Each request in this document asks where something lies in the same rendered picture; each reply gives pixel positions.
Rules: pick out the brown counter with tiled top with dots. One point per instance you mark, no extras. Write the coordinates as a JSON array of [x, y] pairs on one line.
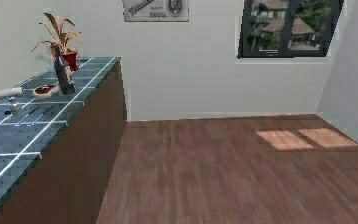
[[70, 160]]

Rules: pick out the black framed window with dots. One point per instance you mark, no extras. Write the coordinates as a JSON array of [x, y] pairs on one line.
[[288, 26]]

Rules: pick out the grey framed wall picture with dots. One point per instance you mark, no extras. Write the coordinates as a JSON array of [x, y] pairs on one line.
[[155, 9]]

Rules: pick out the dry plant in red pot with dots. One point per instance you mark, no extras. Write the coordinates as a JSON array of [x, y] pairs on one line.
[[67, 50]]

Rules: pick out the red t bone steak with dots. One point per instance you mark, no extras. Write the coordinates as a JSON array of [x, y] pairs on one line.
[[45, 90]]

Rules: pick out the white paper towel roll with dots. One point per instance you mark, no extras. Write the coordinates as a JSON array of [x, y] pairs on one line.
[[3, 93]]

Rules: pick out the small grey shaker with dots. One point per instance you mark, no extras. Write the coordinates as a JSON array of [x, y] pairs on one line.
[[14, 106]]

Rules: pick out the dark wine bottle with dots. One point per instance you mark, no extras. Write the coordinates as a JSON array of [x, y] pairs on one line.
[[63, 75]]

